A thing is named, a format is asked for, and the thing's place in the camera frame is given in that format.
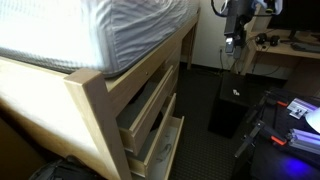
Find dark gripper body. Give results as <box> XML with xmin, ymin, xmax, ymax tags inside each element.
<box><xmin>223</xmin><ymin>0</ymin><xmax>254</xmax><ymax>38</ymax></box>

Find shallow wooden bed drawer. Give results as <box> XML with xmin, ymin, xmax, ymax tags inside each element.
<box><xmin>115</xmin><ymin>64</ymin><xmax>179</xmax><ymax>157</ymax></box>

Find deep wooden bed drawer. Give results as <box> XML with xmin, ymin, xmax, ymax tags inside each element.
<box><xmin>131</xmin><ymin>114</ymin><xmax>185</xmax><ymax>180</ymax></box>

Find wooden drawer with black item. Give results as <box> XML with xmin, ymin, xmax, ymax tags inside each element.
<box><xmin>126</xmin><ymin>93</ymin><xmax>178</xmax><ymax>178</ymax></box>

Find black headphones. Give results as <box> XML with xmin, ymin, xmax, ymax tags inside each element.
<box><xmin>254</xmin><ymin>32</ymin><xmax>281</xmax><ymax>47</ymax></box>

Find light wooden desk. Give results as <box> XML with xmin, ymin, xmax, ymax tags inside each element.
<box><xmin>239</xmin><ymin>13</ymin><xmax>320</xmax><ymax>98</ymax></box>

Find black box with white logo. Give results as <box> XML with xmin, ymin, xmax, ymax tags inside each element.
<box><xmin>207</xmin><ymin>71</ymin><xmax>268</xmax><ymax>139</ymax></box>

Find black clamp with orange grip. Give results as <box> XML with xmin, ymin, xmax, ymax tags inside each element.
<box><xmin>233</xmin><ymin>119</ymin><xmax>289</xmax><ymax>159</ymax></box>
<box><xmin>246</xmin><ymin>94</ymin><xmax>290</xmax><ymax>124</ymax></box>

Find black monitor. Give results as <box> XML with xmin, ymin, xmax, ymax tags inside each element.
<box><xmin>266</xmin><ymin>0</ymin><xmax>320</xmax><ymax>41</ymax></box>

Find dark keyboard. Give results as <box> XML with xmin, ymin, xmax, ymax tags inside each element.
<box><xmin>290</xmin><ymin>41</ymin><xmax>320</xmax><ymax>54</ymax></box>

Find white rounded object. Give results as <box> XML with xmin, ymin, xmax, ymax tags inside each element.
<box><xmin>304</xmin><ymin>107</ymin><xmax>320</xmax><ymax>134</ymax></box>

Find black round object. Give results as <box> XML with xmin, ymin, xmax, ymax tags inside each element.
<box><xmin>146</xmin><ymin>109</ymin><xmax>165</xmax><ymax>133</ymax></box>

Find long aluminium extrusion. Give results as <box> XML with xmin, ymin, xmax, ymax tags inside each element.
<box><xmin>288</xmin><ymin>128</ymin><xmax>320</xmax><ymax>156</ymax></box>

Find small grey object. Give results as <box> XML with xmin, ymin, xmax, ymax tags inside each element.
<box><xmin>155</xmin><ymin>143</ymin><xmax>173</xmax><ymax>162</ymax></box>

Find white grey mattress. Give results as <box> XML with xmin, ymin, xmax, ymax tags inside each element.
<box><xmin>0</xmin><ymin>0</ymin><xmax>201</xmax><ymax>78</ymax></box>

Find black backpack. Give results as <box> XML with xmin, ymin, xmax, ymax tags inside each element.
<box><xmin>28</xmin><ymin>155</ymin><xmax>101</xmax><ymax>180</ymax></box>

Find black wall plug cable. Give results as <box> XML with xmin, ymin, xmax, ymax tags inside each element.
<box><xmin>218</xmin><ymin>46</ymin><xmax>226</xmax><ymax>72</ymax></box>

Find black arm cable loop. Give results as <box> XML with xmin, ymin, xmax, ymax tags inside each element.
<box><xmin>210</xmin><ymin>0</ymin><xmax>232</xmax><ymax>17</ymax></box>

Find black desk cable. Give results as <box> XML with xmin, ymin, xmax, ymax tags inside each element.
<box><xmin>245</xmin><ymin>33</ymin><xmax>284</xmax><ymax>77</ymax></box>

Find short silver aluminium bracket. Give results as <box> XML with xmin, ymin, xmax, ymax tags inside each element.
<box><xmin>286</xmin><ymin>97</ymin><xmax>319</xmax><ymax>120</ymax></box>

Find black robot cart frame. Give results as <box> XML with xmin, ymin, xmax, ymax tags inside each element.
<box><xmin>231</xmin><ymin>88</ymin><xmax>320</xmax><ymax>180</ymax></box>

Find light wooden bed frame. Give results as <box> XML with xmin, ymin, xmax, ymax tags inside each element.
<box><xmin>0</xmin><ymin>8</ymin><xmax>202</xmax><ymax>180</ymax></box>

